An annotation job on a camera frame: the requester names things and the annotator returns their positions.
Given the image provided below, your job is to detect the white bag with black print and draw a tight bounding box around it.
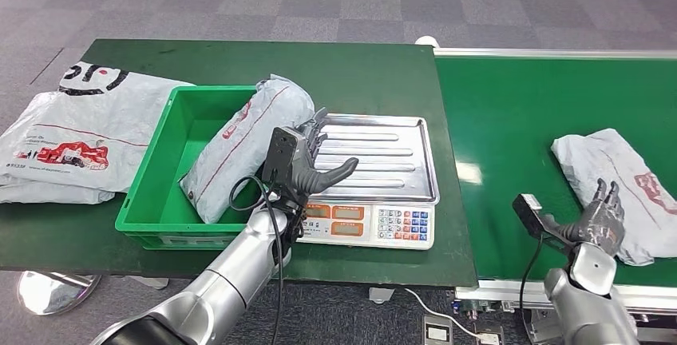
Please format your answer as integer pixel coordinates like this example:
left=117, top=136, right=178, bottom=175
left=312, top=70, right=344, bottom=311
left=55, top=61, right=198, bottom=121

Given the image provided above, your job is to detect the grey floor socket box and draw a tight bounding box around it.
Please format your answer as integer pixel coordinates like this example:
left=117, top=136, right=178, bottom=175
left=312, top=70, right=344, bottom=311
left=421, top=315, right=454, bottom=345

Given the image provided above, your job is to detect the green plastic crate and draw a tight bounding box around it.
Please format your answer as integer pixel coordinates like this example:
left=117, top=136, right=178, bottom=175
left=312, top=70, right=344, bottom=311
left=115, top=85, right=276, bottom=251

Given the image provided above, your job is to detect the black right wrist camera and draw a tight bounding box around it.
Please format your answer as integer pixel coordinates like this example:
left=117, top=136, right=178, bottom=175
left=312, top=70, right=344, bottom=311
left=512, top=193, right=575, bottom=256

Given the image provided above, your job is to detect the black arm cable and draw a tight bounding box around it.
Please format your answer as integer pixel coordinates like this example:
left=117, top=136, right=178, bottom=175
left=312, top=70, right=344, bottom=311
left=228, top=176, right=287, bottom=345
left=518, top=236, right=546, bottom=345

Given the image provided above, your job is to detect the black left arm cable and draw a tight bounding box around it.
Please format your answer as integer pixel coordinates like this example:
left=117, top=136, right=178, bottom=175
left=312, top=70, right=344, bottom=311
left=228, top=176, right=287, bottom=345

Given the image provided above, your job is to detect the plain white bag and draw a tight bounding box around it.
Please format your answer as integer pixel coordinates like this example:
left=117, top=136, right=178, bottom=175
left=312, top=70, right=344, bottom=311
left=0, top=172, right=117, bottom=205

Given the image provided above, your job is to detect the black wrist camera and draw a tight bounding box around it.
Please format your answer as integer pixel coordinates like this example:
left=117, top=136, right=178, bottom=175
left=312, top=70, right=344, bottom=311
left=512, top=193, right=575, bottom=256
left=261, top=126, right=300, bottom=185

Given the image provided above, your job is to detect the white scale with steel tray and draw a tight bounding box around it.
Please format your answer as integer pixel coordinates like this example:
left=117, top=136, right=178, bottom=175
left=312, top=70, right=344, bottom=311
left=287, top=113, right=441, bottom=251

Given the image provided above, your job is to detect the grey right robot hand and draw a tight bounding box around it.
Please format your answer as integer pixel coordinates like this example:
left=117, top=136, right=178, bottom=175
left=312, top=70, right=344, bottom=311
left=555, top=178, right=626, bottom=258

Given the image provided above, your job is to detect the chrome round table foot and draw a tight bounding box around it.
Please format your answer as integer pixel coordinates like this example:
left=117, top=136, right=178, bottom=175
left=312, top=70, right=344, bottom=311
left=17, top=271, right=101, bottom=316

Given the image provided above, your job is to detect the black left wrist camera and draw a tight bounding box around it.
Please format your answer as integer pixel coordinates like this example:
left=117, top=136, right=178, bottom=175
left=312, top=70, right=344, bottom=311
left=261, top=126, right=300, bottom=185

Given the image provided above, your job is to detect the white bag with red print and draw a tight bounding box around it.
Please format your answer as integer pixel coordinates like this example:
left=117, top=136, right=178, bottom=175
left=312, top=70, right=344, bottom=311
left=0, top=91, right=176, bottom=194

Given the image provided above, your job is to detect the green conveyor belt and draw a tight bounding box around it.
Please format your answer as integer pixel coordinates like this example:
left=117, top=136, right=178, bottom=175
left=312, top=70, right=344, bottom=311
left=414, top=36, right=677, bottom=333

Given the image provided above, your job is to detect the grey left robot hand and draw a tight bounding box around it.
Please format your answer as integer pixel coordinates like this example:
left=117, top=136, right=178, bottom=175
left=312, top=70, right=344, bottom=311
left=280, top=107, right=361, bottom=212

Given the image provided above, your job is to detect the floor socket with white plug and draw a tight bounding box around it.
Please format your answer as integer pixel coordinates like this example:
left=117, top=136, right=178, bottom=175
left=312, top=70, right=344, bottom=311
left=473, top=323, right=504, bottom=345

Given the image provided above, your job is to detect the grey parcel with red print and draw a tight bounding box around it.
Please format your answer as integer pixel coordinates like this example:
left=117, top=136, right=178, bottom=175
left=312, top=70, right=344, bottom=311
left=551, top=129, right=677, bottom=267
left=180, top=73, right=317, bottom=226

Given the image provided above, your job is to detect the white floor cable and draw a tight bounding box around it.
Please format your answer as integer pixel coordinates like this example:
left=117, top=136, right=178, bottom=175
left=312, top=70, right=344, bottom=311
left=402, top=288, right=501, bottom=343

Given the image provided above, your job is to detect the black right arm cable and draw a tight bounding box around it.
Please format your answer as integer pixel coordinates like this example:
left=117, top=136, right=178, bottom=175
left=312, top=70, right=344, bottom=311
left=518, top=236, right=546, bottom=345

